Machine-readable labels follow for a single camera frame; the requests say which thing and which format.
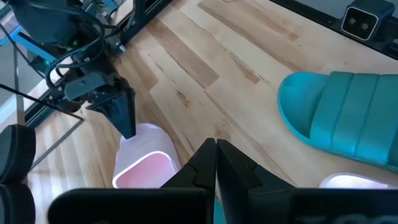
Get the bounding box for grey desk frame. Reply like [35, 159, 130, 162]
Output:
[0, 23, 58, 125]

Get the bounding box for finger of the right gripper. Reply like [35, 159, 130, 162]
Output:
[86, 88, 137, 140]

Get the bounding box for pink rubber slide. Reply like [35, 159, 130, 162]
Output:
[318, 172, 398, 190]
[111, 123, 182, 189]

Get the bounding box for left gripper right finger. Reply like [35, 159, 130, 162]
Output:
[216, 138, 398, 224]

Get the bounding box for black rubber slide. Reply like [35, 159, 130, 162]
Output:
[0, 124, 37, 185]
[0, 183, 35, 224]

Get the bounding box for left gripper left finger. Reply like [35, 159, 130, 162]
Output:
[48, 138, 218, 224]

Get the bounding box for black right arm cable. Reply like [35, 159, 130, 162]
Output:
[45, 4, 106, 91]

